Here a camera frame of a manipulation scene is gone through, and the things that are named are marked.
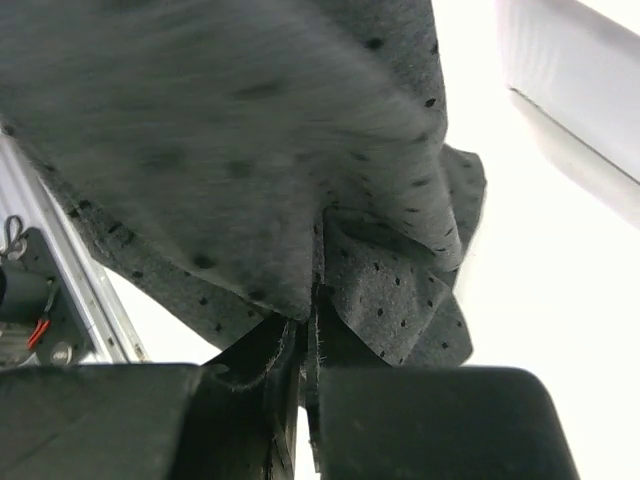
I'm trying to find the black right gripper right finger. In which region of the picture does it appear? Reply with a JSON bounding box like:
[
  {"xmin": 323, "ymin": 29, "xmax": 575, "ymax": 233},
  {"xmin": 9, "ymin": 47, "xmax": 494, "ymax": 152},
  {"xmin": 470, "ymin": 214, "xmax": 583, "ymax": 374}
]
[{"xmin": 305, "ymin": 284, "xmax": 581, "ymax": 480}]

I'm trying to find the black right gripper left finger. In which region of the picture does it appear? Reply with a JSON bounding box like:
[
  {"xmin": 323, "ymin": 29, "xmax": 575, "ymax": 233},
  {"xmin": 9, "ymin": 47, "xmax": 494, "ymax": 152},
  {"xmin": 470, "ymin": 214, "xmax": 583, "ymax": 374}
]
[{"xmin": 0, "ymin": 314, "xmax": 301, "ymax": 480}]

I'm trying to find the aluminium table rail frame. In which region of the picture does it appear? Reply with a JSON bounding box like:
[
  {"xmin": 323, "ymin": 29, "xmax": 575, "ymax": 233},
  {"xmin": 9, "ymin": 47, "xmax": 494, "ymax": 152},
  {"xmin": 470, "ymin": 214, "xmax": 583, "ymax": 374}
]
[{"xmin": 1, "ymin": 134, "xmax": 149, "ymax": 363}]

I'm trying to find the grey polka dot skirt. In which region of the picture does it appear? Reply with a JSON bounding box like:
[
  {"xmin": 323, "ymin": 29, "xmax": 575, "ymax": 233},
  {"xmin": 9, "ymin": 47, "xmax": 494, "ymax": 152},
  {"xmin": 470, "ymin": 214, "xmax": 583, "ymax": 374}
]
[{"xmin": 0, "ymin": 0, "xmax": 487, "ymax": 371}]

